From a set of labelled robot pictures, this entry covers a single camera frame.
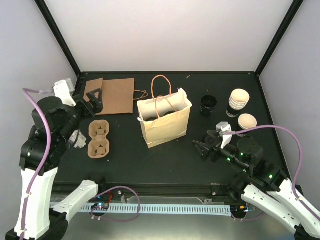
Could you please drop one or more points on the flat brown paper bag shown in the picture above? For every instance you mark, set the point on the flat brown paper bag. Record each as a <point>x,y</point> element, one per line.
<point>92,85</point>

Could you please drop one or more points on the black coffee cup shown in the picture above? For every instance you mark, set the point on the black coffee cup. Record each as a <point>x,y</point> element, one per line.
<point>207,105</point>

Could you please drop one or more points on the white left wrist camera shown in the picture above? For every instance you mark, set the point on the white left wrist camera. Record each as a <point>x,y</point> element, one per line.
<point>63,90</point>

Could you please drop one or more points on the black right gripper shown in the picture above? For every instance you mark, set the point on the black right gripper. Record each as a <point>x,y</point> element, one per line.
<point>215,148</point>

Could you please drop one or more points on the brown paper bag with handles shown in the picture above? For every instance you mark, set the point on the brown paper bag with handles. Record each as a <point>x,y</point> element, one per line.
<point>118,96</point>

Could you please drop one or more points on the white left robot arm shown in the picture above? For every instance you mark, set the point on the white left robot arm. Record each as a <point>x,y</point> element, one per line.
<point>40,157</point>

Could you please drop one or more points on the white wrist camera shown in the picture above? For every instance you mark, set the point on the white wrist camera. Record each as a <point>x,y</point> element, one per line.
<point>63,90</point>
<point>225,131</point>

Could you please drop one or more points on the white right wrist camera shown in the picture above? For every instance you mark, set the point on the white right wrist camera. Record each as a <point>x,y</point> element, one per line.
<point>225,131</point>

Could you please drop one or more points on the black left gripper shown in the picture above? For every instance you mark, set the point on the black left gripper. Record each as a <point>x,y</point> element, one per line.
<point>98,104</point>

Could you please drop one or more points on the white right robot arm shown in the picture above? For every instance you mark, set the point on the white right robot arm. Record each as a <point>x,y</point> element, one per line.
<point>262,184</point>

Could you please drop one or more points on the white stirrers in holder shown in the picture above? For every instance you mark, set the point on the white stirrers in holder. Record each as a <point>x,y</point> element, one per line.
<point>77,140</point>

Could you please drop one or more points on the stack of white paper cups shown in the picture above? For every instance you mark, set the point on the stack of white paper cups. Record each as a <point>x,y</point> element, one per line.
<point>238,100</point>

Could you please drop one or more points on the white slotted cable duct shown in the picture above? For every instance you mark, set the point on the white slotted cable duct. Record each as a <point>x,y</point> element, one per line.
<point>167,209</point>

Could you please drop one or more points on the cream paper bag with handles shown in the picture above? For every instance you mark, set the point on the cream paper bag with handles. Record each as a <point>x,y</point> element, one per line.
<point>173,112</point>

